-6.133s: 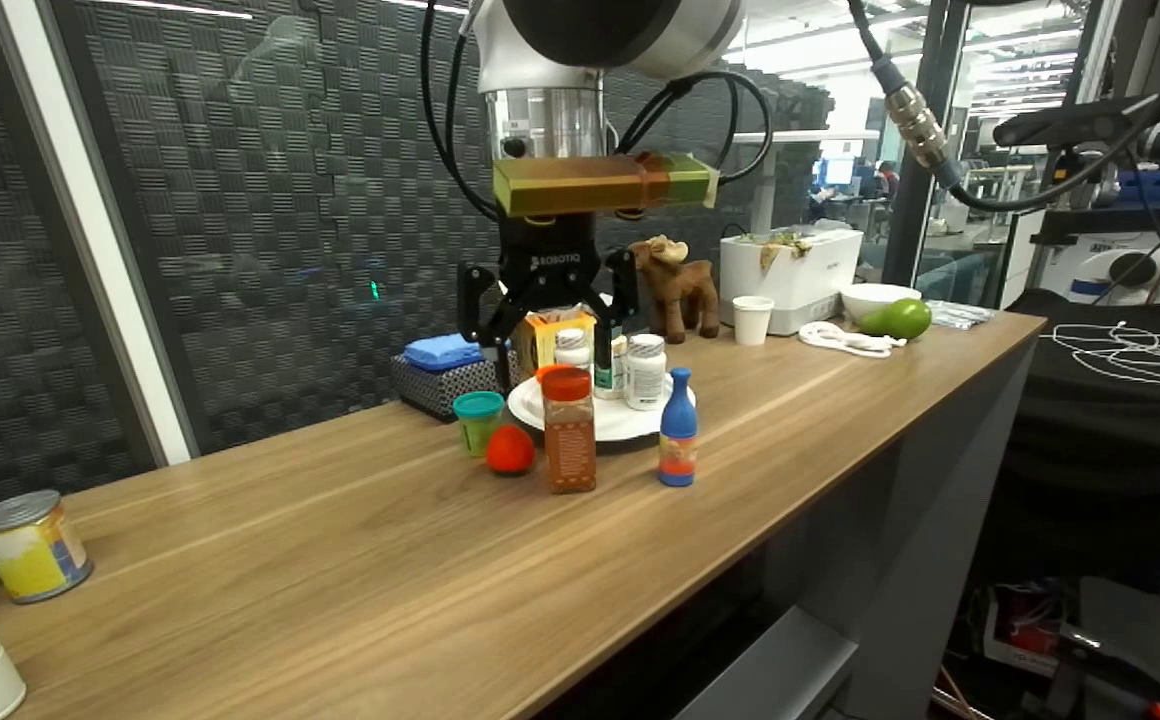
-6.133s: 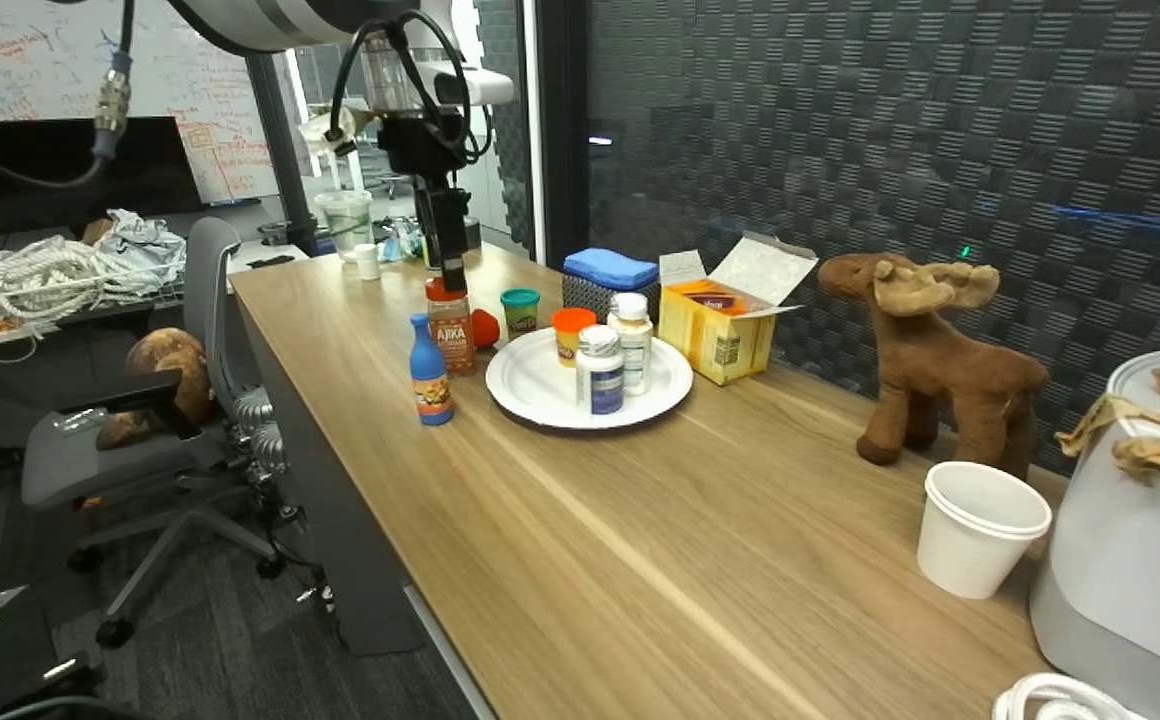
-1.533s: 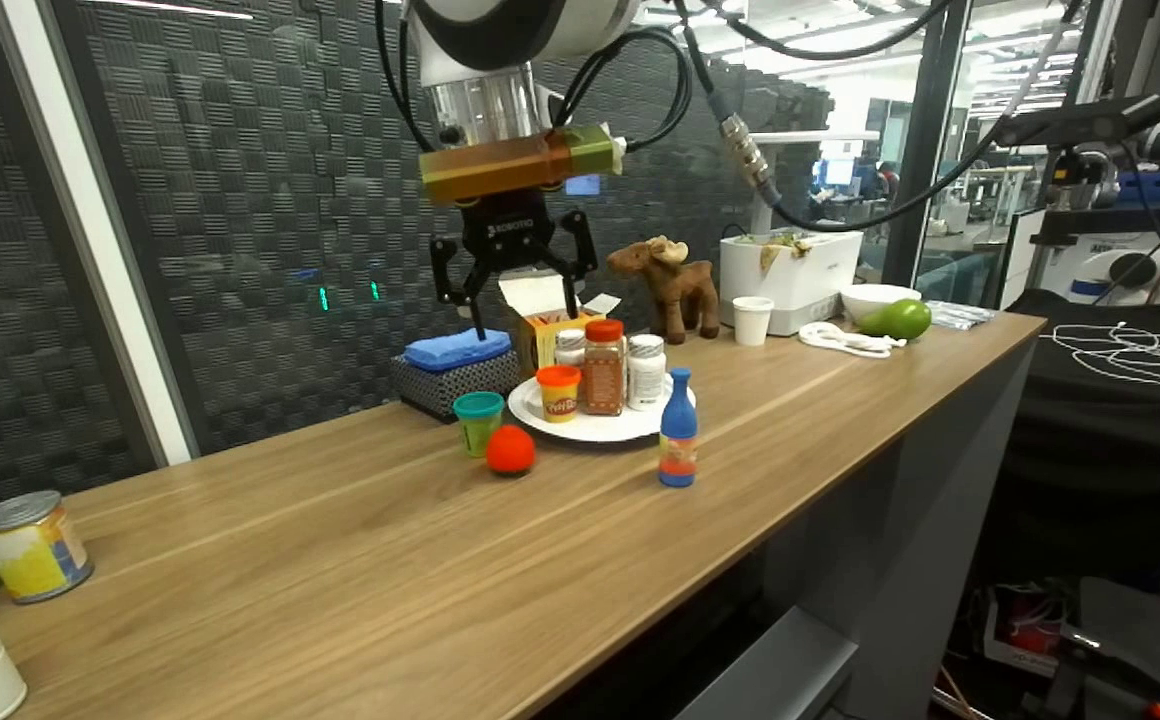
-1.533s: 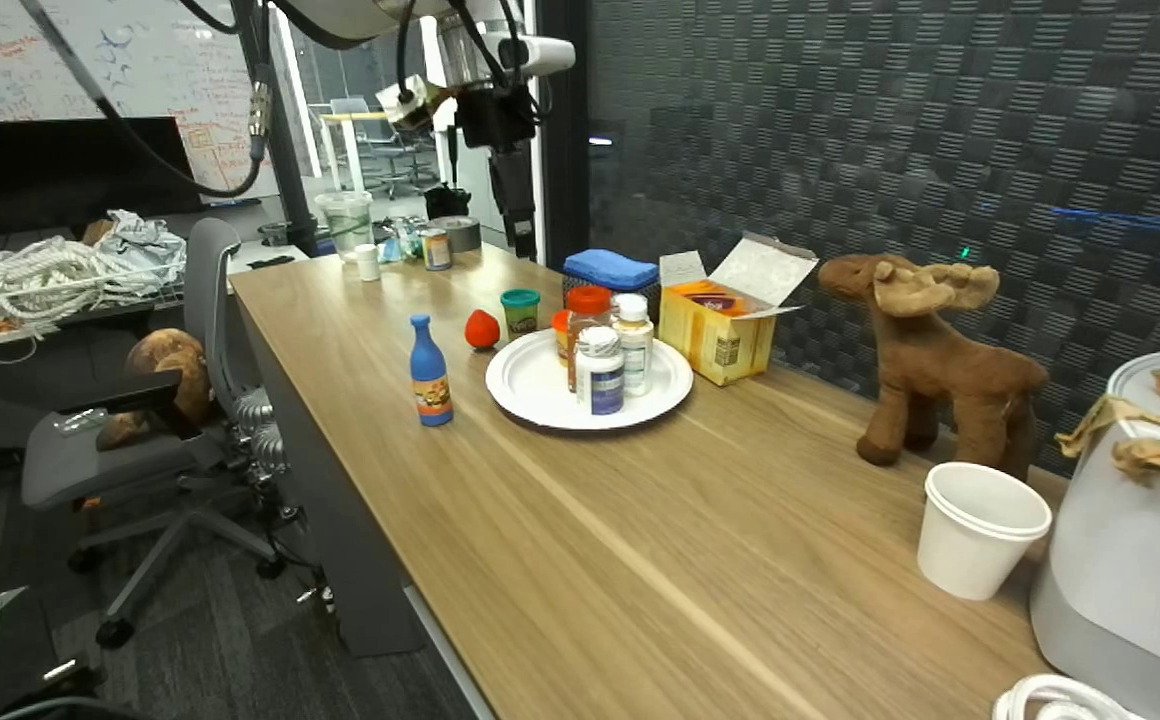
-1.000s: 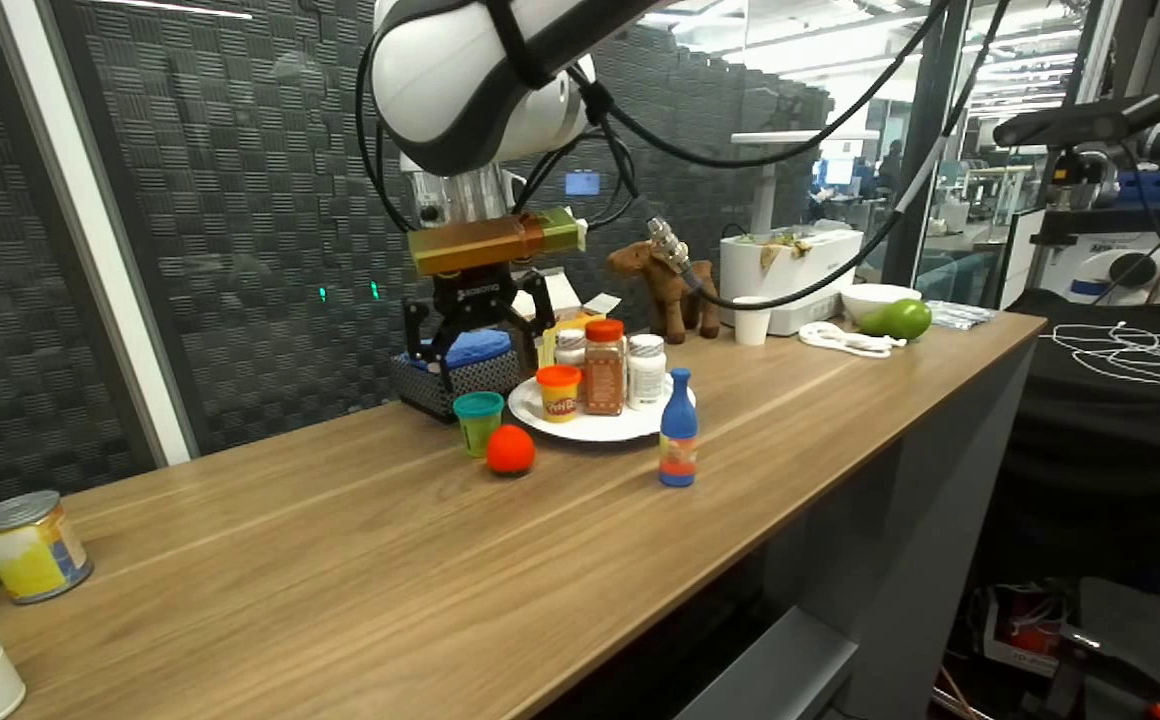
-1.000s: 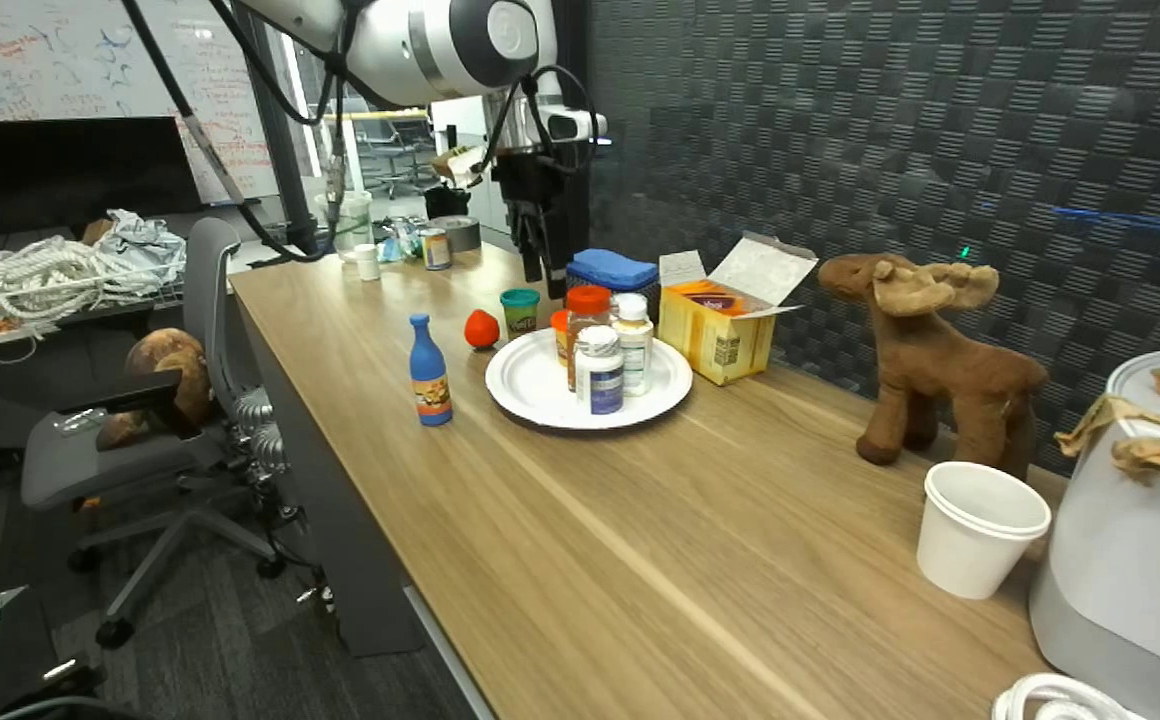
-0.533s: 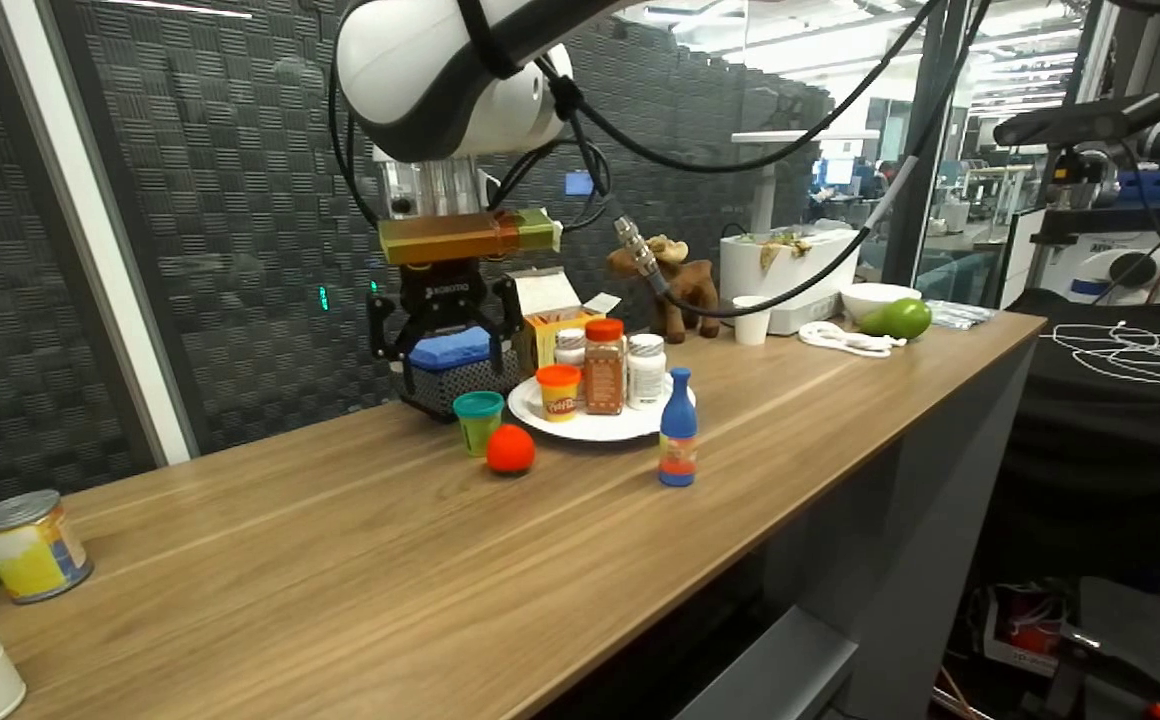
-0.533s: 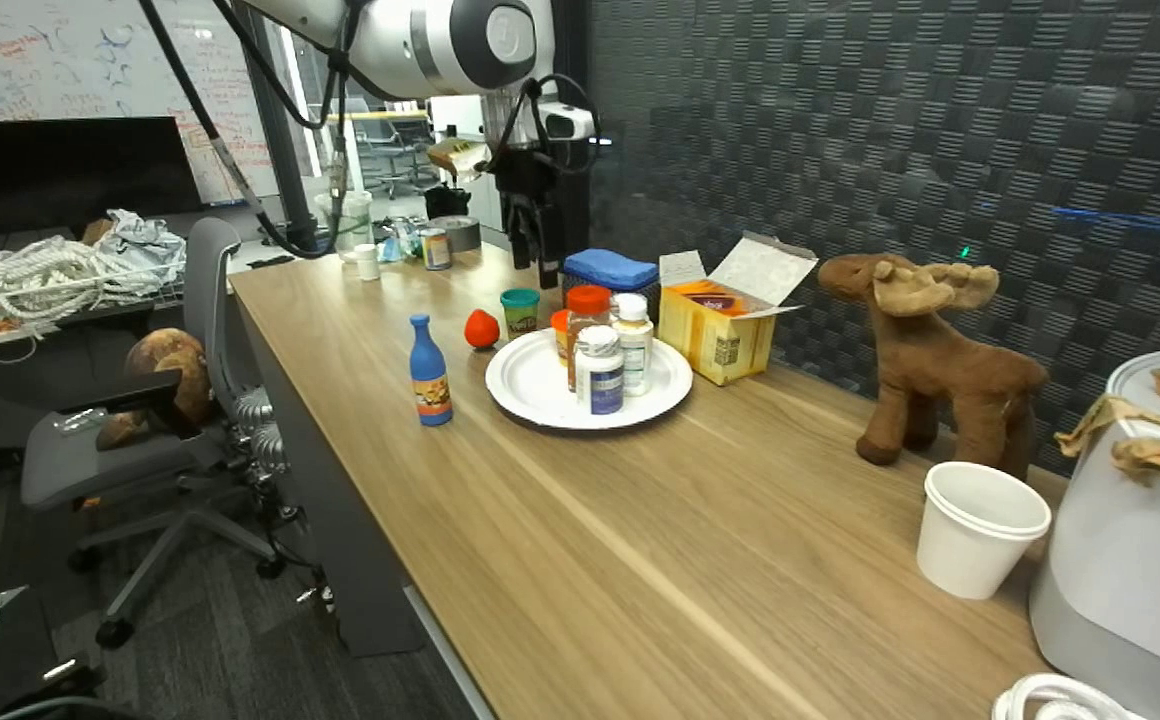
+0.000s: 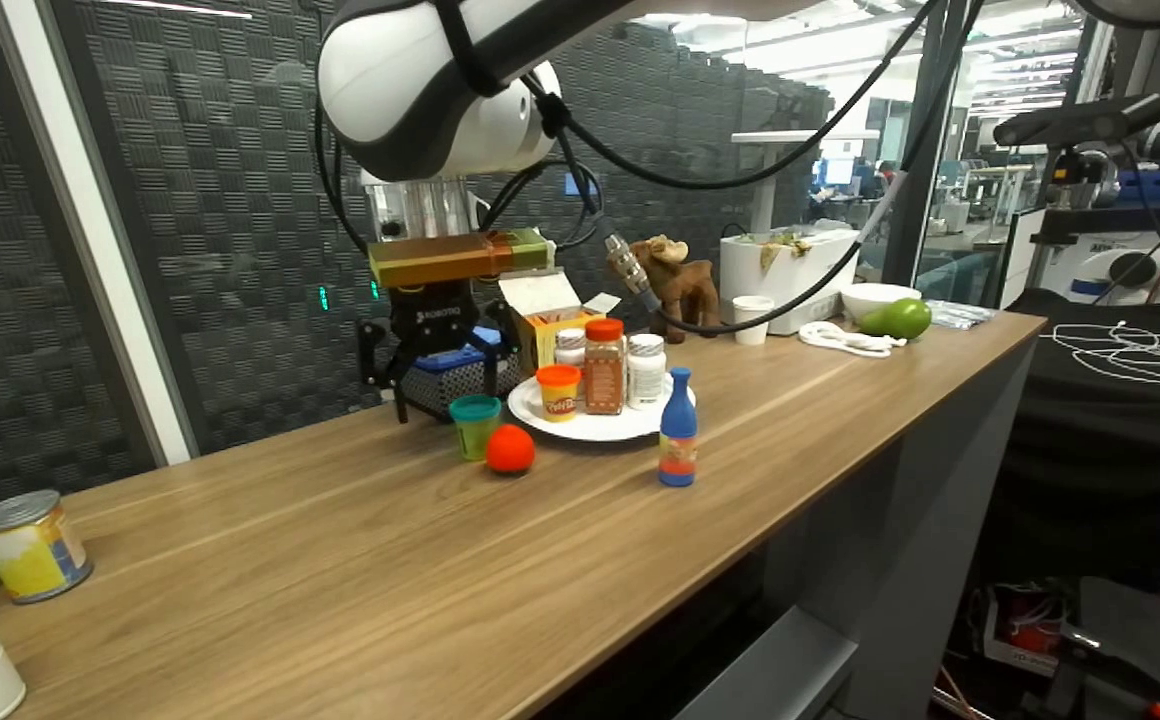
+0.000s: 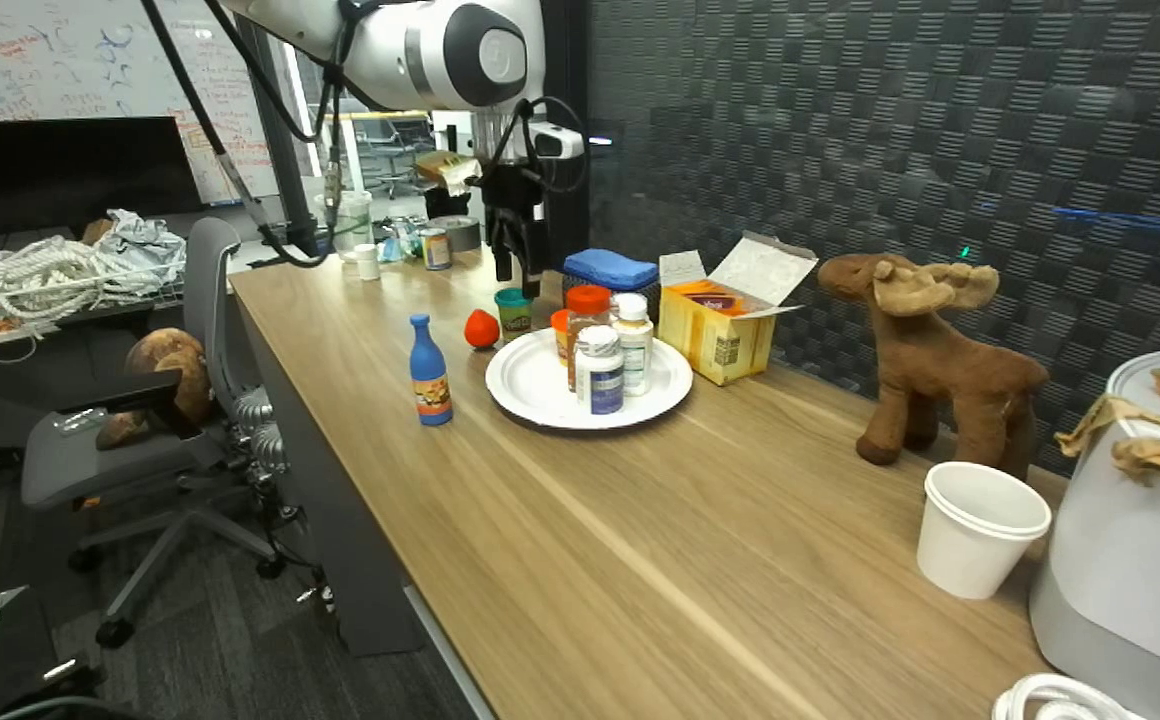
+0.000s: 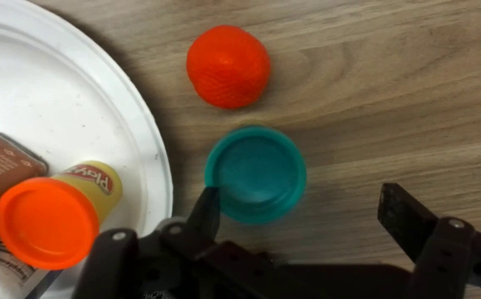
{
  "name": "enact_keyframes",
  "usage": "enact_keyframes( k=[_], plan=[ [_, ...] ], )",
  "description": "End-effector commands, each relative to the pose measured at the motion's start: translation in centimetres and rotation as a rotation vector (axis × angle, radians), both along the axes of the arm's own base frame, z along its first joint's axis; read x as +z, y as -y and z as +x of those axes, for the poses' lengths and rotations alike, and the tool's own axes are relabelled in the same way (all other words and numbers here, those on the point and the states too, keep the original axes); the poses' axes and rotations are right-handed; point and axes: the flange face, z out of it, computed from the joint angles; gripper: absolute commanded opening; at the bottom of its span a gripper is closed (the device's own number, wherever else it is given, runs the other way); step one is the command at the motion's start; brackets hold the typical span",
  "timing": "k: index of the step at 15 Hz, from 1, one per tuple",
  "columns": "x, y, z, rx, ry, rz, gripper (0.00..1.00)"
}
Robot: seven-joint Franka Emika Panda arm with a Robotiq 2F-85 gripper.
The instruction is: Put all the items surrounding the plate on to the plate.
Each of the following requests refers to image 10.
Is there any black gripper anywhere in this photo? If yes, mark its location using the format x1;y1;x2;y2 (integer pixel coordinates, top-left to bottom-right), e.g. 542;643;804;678
478;163;551;294

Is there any teal-lid dough tub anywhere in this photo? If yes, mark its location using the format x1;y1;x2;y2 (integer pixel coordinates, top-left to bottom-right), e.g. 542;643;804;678
491;283;534;340

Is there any red toy tomato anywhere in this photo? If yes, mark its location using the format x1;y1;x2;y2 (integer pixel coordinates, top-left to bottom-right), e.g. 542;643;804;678
460;305;505;358

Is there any pill bottle with brown stains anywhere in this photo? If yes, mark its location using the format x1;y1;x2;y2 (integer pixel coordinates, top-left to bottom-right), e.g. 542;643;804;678
606;294;656;398

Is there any white pill bottle blue label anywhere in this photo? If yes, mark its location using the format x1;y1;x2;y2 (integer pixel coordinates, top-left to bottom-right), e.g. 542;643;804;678
572;325;626;422

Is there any blue toy bottle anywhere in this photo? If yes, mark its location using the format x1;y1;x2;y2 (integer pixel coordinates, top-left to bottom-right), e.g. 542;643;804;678
405;311;455;431

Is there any white paper plate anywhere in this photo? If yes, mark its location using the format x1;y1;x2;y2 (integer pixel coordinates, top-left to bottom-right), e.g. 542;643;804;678
478;325;701;438

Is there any small green white object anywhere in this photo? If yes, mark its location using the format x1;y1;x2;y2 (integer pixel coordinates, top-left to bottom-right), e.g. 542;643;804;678
380;215;424;269

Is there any small white jar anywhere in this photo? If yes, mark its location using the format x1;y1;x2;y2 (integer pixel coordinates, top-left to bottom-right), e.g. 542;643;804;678
339;239;384;289

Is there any clear plastic container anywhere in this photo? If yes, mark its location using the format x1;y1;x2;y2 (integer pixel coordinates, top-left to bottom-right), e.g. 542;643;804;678
325;190;384;259

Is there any open yellow cardboard box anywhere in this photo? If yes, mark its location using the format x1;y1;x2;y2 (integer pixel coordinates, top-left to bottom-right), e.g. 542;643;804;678
652;231;821;394

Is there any brown plush toy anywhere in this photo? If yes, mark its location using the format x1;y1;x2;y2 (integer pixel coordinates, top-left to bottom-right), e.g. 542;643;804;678
90;325;217;454

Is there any crumpled grey blue cloth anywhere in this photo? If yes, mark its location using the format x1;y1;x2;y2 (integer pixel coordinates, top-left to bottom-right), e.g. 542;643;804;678
74;209;193;305

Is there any black side table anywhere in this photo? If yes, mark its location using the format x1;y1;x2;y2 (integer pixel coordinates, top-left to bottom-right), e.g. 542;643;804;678
0;198;265;446

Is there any brown moose plush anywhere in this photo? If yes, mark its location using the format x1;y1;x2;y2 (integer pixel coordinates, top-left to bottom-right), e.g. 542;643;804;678
810;250;1052;481

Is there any black monitor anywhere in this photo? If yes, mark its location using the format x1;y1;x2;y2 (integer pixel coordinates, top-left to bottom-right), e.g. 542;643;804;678
0;91;206;246

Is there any grey office chair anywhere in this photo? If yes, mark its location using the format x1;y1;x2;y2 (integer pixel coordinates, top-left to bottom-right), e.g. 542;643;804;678
15;212;333;651

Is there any whiteboard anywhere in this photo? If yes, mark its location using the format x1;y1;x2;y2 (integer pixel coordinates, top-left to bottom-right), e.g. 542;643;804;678
0;0;282;212

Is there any white paper cup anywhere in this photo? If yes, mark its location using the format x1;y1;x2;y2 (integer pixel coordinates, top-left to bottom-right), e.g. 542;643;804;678
913;455;1055;604

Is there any white grey appliance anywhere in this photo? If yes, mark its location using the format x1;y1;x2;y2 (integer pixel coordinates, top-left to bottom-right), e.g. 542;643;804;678
1025;345;1160;720

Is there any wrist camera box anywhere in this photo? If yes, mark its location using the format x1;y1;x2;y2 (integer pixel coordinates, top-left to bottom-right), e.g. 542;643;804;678
523;121;615;167

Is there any thin black cable loop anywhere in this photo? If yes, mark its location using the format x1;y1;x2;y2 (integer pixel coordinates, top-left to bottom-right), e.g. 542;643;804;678
491;91;593;186

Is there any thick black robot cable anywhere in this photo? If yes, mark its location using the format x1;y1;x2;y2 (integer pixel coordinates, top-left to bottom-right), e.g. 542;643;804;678
136;0;335;271

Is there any white cable pile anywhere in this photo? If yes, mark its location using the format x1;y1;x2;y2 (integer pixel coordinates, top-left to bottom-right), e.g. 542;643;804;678
0;231;144;329

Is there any white coiled cable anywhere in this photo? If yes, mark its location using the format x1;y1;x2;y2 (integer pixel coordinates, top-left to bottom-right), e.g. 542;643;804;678
986;668;1151;720

